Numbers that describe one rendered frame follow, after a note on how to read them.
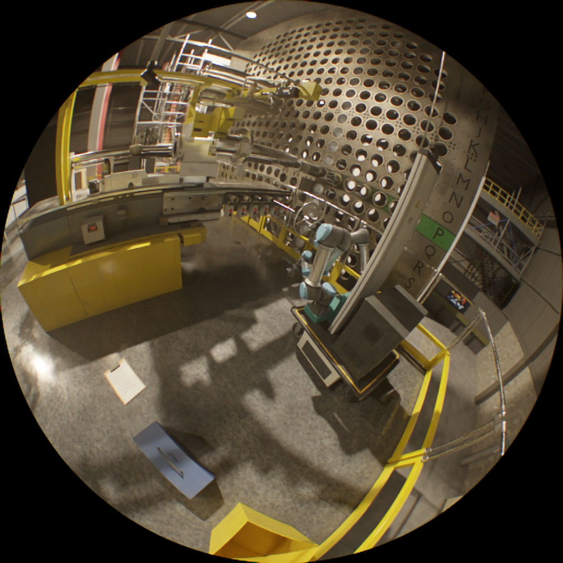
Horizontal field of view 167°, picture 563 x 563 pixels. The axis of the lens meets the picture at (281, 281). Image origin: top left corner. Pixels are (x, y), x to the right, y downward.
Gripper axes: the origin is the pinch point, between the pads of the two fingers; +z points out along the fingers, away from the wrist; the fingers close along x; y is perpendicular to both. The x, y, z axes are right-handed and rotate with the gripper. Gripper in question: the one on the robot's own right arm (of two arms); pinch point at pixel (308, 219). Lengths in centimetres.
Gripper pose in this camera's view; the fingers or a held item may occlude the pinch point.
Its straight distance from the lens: 204.2
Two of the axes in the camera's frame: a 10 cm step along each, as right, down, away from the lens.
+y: 3.8, 3.0, 8.7
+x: 6.6, -7.5, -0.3
